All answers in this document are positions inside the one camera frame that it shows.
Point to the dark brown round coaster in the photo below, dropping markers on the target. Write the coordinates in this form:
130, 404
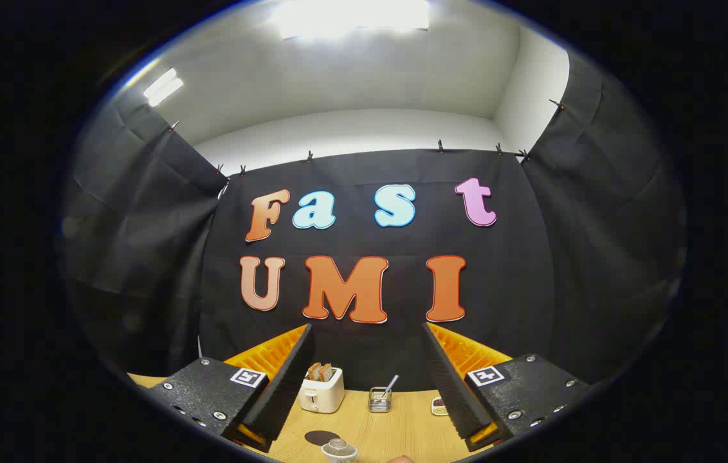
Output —
318, 436

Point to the toast slice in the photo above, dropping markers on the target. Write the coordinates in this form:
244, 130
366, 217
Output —
314, 371
326, 372

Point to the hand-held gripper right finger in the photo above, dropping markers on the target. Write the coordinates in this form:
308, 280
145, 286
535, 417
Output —
451, 379

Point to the wooden table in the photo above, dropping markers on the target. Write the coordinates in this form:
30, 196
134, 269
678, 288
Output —
396, 431

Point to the large ceiling light panel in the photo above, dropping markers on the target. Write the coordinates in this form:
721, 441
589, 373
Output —
351, 16

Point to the row of black cloth clips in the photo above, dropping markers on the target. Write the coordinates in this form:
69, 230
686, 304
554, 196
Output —
440, 147

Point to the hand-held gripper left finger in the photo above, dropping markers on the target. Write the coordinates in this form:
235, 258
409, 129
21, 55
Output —
287, 373

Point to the clear bottle white green label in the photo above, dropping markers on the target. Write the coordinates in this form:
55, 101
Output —
339, 451

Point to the small ceiling light panel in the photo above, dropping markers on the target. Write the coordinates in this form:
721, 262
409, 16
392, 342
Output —
163, 87

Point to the white divided dish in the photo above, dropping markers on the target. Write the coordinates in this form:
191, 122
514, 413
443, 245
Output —
439, 406

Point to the cream toaster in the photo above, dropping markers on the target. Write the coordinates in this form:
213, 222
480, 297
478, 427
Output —
320, 393

